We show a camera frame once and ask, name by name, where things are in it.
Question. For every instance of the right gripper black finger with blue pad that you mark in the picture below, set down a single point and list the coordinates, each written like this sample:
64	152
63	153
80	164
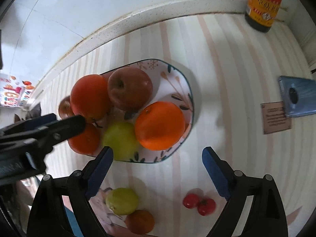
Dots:
267	215
48	214

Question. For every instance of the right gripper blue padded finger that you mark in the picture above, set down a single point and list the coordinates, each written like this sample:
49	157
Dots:
29	124

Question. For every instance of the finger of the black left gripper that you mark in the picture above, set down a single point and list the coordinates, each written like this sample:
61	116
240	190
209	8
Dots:
58	131

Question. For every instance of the green fruit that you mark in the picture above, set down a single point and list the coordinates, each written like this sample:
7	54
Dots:
122	201
121	138

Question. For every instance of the dark orange tangerine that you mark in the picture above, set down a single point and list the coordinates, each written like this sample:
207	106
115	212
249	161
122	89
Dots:
140	222

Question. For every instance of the small red apple left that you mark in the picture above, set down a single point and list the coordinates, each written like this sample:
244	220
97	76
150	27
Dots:
64	109

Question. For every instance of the red-orange tangerine top left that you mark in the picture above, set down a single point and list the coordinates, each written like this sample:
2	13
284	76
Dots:
89	97

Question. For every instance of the green fruit in plate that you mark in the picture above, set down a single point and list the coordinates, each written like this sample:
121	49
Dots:
121	138

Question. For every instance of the dark red apple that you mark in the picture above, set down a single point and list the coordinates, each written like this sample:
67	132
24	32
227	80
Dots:
129	89

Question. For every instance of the brown paper card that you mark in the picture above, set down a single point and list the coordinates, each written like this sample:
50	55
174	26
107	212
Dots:
273	118

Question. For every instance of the large orange in front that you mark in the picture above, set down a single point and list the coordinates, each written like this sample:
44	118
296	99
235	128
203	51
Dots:
159	126

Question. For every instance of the floral ceramic fruit plate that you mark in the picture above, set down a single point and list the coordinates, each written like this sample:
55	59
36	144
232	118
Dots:
169	85

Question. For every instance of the blue smartphone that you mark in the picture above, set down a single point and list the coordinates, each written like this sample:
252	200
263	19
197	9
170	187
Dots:
298	95

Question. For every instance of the striped cat tablecloth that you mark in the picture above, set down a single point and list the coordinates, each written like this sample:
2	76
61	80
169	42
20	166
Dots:
231	69

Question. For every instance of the soy sauce bottle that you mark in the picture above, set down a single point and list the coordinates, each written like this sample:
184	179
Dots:
260	14

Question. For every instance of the colourful wall sticker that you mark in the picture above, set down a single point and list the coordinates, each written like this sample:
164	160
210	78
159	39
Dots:
15	90

